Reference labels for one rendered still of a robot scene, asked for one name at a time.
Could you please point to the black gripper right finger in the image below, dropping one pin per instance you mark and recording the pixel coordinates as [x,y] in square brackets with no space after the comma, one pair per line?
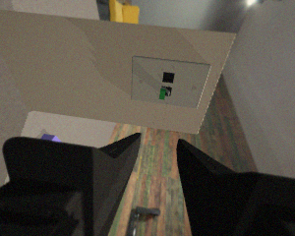
[222,202]

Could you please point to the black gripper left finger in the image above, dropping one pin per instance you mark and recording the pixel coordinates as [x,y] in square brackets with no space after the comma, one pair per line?
[102,173]

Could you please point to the beige panel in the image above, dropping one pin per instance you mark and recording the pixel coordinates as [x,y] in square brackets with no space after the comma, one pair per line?
[112,71]

